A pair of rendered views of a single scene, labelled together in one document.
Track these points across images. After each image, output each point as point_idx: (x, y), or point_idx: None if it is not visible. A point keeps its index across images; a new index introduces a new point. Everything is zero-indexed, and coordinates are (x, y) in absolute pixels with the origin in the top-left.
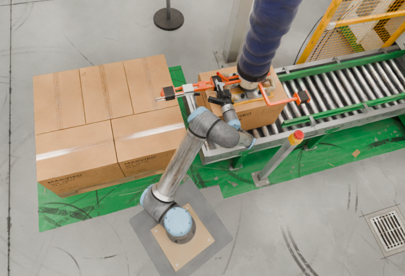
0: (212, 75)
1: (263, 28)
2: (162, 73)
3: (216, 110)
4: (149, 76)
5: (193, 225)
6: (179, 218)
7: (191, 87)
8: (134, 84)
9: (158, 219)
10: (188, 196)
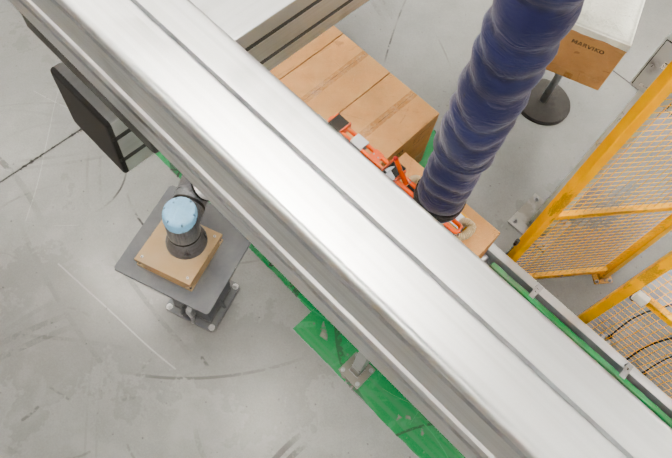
0: (414, 170)
1: (437, 140)
2: (405, 128)
3: None
4: (389, 115)
5: (194, 248)
6: (182, 211)
7: (363, 145)
8: (365, 104)
9: (173, 196)
10: (233, 235)
